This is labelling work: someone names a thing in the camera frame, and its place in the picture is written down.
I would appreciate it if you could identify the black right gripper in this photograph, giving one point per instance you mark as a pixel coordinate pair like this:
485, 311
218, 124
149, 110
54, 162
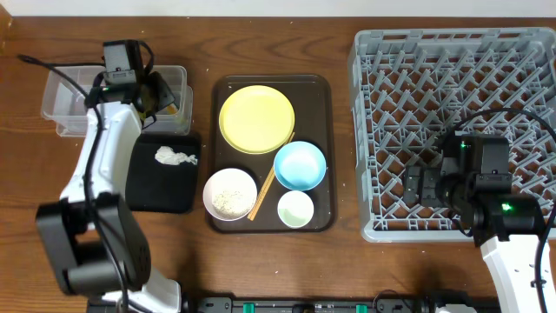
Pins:
428, 185

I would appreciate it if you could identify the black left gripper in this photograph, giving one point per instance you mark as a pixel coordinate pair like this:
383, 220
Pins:
155, 82

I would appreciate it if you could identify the green snack wrapper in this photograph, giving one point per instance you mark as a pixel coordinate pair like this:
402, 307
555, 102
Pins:
172, 109

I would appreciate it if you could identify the white tissue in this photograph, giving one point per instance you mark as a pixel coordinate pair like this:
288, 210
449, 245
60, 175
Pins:
166, 155

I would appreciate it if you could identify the yellow plate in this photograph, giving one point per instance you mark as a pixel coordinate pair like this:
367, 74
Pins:
256, 119

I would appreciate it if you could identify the white bowl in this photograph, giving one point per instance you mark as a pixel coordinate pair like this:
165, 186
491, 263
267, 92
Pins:
229, 179

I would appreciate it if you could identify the light blue bowl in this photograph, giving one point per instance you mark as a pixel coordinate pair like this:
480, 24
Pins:
300, 166

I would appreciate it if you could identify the small pale green cup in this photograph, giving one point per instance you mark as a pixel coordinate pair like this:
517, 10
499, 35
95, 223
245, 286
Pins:
295, 209

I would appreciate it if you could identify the rice grains pile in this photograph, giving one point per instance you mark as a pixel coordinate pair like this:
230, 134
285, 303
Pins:
230, 203

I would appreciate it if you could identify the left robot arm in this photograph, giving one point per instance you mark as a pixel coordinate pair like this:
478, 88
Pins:
95, 246

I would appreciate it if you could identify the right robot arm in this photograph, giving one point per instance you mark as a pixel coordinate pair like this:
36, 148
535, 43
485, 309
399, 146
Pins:
512, 234

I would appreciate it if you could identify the black waste tray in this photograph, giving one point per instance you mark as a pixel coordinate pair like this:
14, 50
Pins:
159, 187

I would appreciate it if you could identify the grey dishwasher rack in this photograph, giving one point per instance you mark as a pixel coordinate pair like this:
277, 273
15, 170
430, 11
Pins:
407, 87

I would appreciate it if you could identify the clear plastic bin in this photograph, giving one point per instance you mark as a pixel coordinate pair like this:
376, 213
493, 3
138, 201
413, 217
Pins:
64, 104

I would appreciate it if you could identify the wooden chopstick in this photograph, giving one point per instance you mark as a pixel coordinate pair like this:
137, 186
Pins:
262, 193

